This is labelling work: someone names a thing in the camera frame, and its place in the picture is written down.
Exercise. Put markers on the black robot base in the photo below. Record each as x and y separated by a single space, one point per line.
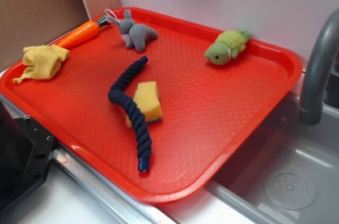
26 152

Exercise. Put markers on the orange toy carrot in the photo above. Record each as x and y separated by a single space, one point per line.
83 33

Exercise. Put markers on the dark blue rope toy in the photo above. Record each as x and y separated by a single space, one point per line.
117 96

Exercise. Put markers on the yellow sponge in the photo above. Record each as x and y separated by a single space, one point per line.
147 100

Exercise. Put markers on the brown cardboard panel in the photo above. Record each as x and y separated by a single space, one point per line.
36 22

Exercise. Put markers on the gray toy sink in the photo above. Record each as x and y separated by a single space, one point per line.
285 172

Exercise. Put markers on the yellow cloth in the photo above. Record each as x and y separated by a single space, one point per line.
42 62

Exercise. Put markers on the red plastic tray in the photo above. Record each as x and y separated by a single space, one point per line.
208 110

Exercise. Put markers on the gray plush bunny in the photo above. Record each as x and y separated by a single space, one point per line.
135 35

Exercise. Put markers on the green plush turtle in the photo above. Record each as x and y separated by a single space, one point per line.
227 46

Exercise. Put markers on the gray faucet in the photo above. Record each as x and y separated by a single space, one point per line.
320 84

